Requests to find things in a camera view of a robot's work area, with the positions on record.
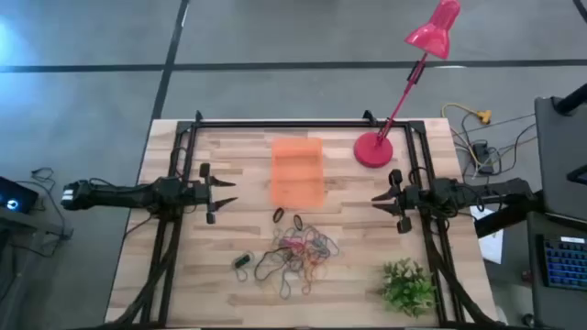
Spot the thin dark rubber band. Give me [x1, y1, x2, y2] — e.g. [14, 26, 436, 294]
[253, 246, 297, 283]

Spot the black aluminium table frame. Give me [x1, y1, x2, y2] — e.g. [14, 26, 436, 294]
[104, 108, 505, 330]

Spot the orange translucent plastic bin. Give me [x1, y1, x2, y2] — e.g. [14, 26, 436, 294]
[270, 136, 326, 210]

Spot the white paper sheet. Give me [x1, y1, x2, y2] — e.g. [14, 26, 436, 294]
[469, 203, 505, 266]

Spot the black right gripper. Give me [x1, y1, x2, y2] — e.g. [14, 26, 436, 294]
[371, 169, 435, 235]

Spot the grey equipment cart top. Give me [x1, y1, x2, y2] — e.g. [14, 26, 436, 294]
[534, 94, 587, 222]

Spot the black stand beam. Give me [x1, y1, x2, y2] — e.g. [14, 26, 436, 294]
[473, 189, 547, 238]

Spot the backlit computer keyboard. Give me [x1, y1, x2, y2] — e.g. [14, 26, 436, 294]
[540, 234, 587, 291]

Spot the black power strip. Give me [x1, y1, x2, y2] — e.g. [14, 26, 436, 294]
[471, 140, 496, 176]

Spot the black box with blue light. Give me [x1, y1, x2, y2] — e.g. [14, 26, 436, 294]
[0, 176, 39, 215]

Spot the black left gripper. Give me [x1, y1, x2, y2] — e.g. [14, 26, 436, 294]
[185, 162, 238, 226]

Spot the dark grey desk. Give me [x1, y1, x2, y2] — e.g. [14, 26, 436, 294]
[526, 210, 587, 330]

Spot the black floor cable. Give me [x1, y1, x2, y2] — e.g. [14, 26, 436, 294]
[8, 167, 74, 265]

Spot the yellow extension cord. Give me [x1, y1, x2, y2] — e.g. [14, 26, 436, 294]
[440, 103, 494, 173]

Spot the pink desk lamp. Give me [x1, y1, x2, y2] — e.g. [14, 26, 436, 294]
[352, 0, 462, 170]

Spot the green artificial fern plant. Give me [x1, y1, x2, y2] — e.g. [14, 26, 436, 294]
[375, 257, 438, 320]

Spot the black stand pole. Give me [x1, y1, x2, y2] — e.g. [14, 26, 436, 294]
[552, 82, 587, 116]

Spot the small black device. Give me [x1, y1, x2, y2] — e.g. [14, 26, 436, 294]
[566, 163, 587, 187]

